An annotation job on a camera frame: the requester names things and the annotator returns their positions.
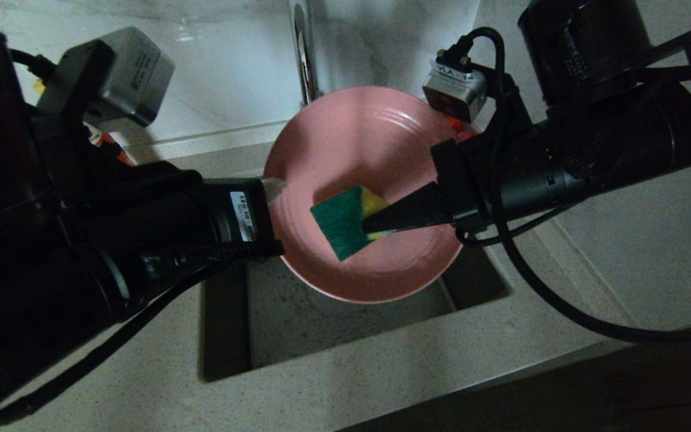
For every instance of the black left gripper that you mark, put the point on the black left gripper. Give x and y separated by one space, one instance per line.
231 219

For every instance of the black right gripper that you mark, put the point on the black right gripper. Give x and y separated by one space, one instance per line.
477 174

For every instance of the yellow sponge green backing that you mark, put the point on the yellow sponge green backing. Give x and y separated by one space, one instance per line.
345 222

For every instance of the pink plate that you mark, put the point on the pink plate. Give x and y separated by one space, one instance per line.
351 144

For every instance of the yellow dish soap bottle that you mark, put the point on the yellow dish soap bottle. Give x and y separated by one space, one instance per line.
105 147

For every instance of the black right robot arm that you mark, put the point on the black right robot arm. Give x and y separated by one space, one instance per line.
609 120

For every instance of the stainless steel sink basin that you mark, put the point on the stainless steel sink basin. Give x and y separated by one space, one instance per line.
297 318

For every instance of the chrome faucet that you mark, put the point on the chrome faucet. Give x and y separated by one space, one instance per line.
305 54

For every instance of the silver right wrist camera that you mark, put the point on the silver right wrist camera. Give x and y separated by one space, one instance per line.
454 93

